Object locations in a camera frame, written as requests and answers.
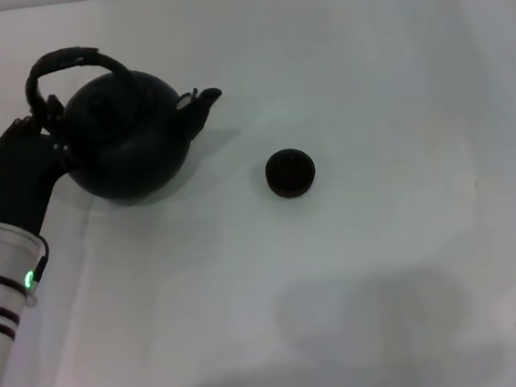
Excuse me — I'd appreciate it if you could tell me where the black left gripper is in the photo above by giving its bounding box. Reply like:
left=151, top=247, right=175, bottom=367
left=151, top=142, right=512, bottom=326
left=0, top=91, right=83, bottom=240

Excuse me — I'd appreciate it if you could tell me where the black round teapot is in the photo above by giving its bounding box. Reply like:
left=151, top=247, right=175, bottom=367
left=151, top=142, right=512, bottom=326
left=19, top=33, right=234, bottom=211

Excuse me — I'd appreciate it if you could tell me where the small dark teacup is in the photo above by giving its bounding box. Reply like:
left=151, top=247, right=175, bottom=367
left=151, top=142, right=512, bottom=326
left=262, top=145, right=319, bottom=200

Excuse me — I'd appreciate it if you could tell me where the thin black cable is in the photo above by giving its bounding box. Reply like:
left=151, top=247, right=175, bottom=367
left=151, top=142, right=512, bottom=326
left=26, top=243, right=54, bottom=290

